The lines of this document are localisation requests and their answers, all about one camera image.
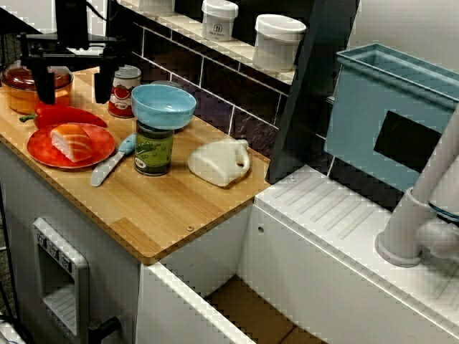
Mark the grey blue plastic bin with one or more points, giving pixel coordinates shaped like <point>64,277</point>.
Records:
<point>358,118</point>

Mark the orange toy pot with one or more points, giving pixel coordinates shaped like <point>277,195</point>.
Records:
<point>21,102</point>

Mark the grey toy faucet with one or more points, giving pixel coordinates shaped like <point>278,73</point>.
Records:
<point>405,222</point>

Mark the red orange plate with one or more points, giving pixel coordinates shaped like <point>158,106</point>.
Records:
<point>39,150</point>

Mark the green peas can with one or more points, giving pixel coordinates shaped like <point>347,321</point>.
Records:
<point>154,154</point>

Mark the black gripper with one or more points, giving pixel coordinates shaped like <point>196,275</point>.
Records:
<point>71,21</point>

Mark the white toy sink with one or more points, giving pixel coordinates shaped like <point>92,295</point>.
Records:
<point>305,268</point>

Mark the salmon sushi piece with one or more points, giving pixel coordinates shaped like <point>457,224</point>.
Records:
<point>70,143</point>

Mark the light blue bowl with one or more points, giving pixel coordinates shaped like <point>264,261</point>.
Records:
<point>161,107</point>

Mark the small white-lidded plastic jar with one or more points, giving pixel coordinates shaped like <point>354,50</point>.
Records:
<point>218,21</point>

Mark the white toy kitchen cabinet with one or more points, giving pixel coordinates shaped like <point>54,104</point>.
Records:
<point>107,272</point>

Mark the red toy pepper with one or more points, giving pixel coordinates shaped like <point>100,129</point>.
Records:
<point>64,115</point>

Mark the tomato print can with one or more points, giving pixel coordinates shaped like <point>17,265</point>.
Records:
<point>127,96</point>

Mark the dark grey upright panel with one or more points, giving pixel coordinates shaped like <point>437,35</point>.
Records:
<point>308,125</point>

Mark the large white-lidded plastic jar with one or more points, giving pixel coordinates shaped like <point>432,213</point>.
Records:
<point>276,46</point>

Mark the dark tiled backsplash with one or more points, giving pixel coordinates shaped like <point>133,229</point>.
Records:
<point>215,82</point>

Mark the brown cardboard sheet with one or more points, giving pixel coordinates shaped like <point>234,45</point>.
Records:
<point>251,315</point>

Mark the cream shelf board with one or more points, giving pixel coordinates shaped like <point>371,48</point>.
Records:
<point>244,52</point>

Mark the white toy jug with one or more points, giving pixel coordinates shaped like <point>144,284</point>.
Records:
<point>215,161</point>

